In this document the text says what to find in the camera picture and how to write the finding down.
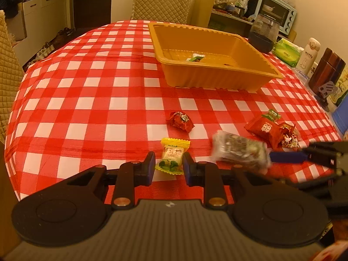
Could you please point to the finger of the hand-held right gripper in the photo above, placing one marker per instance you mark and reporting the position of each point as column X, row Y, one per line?
column 288, row 157
column 312, row 186

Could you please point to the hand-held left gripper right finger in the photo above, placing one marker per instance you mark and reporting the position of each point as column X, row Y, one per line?
column 187, row 170

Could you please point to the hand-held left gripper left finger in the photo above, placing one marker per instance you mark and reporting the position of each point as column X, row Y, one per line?
column 150, row 168

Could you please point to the red gold foil candy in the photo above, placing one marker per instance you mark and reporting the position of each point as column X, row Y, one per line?
column 288, row 137

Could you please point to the yellow candy packet green leaves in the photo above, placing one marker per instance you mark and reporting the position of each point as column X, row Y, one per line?
column 171, row 153

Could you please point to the large red snack packet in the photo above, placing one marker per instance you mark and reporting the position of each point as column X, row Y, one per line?
column 262, row 127

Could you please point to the green-tipped candy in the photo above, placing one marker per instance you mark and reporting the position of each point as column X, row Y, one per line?
column 272, row 114

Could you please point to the dark red candy packet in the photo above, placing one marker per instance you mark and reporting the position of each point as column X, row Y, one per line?
column 180, row 121

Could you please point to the clear snack packet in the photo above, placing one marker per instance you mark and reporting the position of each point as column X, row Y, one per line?
column 239, row 148

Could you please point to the orange plastic tray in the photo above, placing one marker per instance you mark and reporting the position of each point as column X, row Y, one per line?
column 217, row 78

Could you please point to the blue plastic container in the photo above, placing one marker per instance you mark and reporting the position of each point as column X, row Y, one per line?
column 342, row 118

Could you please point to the grey phone stand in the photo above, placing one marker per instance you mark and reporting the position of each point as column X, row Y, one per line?
column 327, row 90

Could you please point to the clear box blue label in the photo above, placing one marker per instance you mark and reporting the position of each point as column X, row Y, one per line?
column 302, row 73

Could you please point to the yellow printed bag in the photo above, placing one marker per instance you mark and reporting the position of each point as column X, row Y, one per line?
column 343, row 87

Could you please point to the red white checkered tablecloth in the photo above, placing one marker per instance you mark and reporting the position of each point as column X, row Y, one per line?
column 89, row 100

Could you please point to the brown metallic thermos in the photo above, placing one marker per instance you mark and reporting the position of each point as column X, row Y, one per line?
column 326, row 69

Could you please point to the white rabbit print bottle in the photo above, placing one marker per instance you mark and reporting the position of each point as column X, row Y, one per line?
column 307, row 57

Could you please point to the green tissue pack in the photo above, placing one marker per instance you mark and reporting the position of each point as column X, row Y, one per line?
column 286, row 52

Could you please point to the small white green candy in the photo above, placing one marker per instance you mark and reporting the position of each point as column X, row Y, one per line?
column 196, row 58

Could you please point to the dark glass jar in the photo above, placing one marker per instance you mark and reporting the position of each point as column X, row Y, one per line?
column 263, row 35

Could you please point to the light blue toaster oven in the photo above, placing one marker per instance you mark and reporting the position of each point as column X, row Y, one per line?
column 274, row 11

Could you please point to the row of shoes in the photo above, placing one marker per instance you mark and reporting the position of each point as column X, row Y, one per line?
column 51, row 43

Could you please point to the cardboard box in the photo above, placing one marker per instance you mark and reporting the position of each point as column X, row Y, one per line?
column 201, row 9

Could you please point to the quilted beige chair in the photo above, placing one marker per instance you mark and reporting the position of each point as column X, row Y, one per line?
column 8, row 73
column 161, row 1

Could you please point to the dark door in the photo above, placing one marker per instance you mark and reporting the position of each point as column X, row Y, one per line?
column 92, row 2

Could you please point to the white cabinet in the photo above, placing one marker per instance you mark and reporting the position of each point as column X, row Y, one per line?
column 40, row 13

